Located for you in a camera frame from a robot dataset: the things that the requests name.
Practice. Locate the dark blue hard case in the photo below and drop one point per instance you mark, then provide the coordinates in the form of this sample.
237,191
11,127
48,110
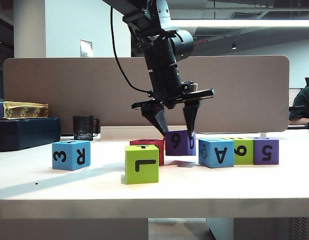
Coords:
27,135

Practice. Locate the white desk leg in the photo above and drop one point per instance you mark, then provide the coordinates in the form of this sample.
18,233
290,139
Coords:
219,228

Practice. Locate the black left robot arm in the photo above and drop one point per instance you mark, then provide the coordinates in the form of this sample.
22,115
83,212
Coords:
164,50

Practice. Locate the purple foam block M R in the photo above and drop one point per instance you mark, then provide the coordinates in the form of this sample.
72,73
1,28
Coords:
175,143

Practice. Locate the blue foam block Y 3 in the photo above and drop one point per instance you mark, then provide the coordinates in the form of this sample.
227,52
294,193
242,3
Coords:
69,156

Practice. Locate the black ceiling spotlight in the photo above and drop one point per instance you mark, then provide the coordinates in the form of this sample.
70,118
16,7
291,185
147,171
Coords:
234,46

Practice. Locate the red LED sign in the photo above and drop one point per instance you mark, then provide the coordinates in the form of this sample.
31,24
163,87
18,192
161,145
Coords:
202,42

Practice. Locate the red foam block U N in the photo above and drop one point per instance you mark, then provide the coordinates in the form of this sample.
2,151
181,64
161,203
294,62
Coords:
144,142

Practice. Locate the blue foam block fish A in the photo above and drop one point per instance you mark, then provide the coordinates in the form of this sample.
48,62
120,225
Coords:
217,153

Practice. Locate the grey wall plate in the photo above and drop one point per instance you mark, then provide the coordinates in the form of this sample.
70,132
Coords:
86,48

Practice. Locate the purple foam block 5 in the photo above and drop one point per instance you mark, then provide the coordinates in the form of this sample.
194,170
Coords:
267,152

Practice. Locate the ceiling light strip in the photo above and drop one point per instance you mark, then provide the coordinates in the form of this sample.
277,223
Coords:
244,23

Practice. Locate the brown desk divider panel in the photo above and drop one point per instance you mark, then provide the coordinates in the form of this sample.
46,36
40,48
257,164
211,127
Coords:
269,87

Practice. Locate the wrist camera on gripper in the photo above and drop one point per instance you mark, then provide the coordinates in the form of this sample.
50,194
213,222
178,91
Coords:
193,86

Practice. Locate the black mug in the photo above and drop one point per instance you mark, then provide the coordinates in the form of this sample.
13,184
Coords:
82,125

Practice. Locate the green foam block K T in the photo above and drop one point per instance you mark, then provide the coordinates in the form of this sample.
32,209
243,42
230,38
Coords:
142,165

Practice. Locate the green foam block 9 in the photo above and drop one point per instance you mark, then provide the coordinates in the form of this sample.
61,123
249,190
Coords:
244,151

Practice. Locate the person in dark green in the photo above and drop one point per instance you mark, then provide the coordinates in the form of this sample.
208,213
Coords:
302,105

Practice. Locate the yellow fabric storage bag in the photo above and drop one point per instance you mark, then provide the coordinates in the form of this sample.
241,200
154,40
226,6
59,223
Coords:
27,110

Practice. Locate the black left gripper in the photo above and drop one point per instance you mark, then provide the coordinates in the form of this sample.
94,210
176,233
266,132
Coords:
167,85

